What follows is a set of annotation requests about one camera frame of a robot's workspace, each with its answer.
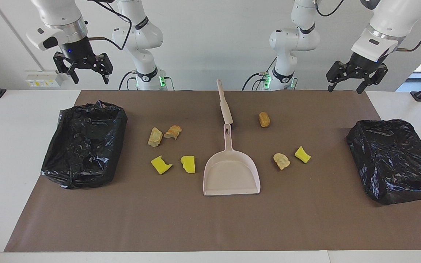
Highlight black arm base cable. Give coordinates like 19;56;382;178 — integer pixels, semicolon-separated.
242;72;269;91
118;71;138;91

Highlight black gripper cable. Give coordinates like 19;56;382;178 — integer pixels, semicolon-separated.
396;7;421;52
86;0;133;51

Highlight white wall socket box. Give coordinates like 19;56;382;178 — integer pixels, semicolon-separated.
25;70;64;88

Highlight brown paper table mat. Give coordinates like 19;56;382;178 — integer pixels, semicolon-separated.
4;90;421;252

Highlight black right arm base cable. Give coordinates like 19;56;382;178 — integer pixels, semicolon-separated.
118;71;138;91

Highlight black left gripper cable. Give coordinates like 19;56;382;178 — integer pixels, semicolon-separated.
396;7;421;52

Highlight beige hand brush black bristles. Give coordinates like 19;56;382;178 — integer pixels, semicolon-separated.
216;79;234;128

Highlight black left arm base cable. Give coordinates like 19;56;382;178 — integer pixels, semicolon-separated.
242;72;269;91

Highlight bright yellow sponge piece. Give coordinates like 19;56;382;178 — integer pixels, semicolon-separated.
180;156;196;174
151;155;173;175
294;146;311;164

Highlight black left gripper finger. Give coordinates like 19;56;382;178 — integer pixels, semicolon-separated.
357;65;388;94
326;61;353;92

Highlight pale pink plastic dustpan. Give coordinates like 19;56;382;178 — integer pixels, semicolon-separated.
203;123;261;196

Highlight bin lined with black bag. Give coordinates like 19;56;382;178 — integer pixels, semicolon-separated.
41;100;128;190
346;119;421;205

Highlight orange striped sponge scrap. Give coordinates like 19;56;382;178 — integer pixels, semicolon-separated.
163;125;182;140

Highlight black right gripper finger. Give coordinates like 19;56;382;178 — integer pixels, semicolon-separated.
53;52;79;84
97;53;113;85

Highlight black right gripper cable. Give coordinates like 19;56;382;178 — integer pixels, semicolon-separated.
86;0;133;51

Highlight pale green-yellow sponge scrap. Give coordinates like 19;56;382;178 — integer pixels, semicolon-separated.
148;127;163;148

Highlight pale tan sponge scrap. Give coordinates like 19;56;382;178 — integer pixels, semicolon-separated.
273;153;291;171

